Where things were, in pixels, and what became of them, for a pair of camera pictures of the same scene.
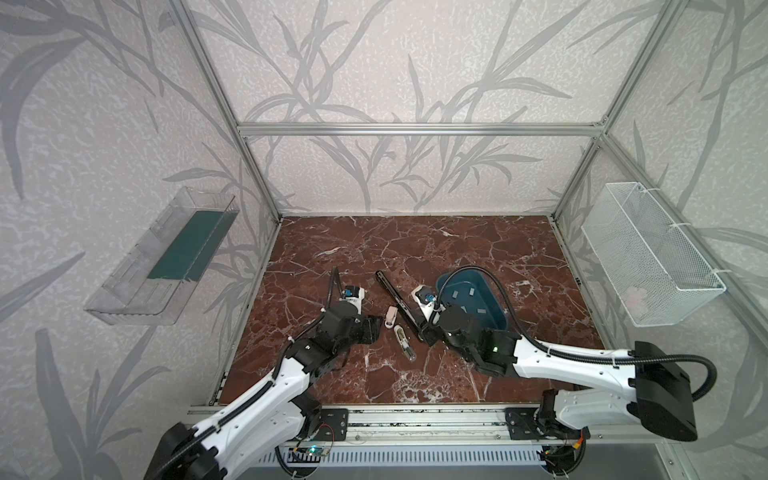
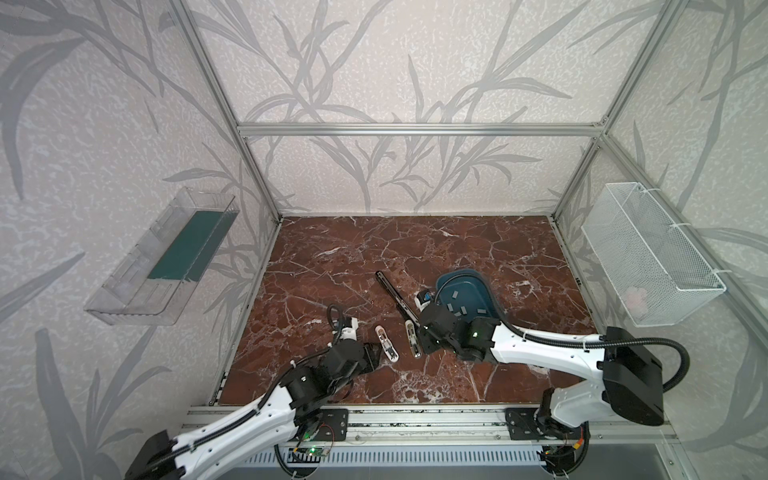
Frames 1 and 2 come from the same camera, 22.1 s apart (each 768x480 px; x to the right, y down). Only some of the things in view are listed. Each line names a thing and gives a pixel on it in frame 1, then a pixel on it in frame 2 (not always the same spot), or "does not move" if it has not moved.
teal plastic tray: x=473 y=292 does not move
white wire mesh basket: x=654 y=271 does not move
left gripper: x=369 y=327 → x=369 y=353
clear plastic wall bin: x=155 y=281 does not move
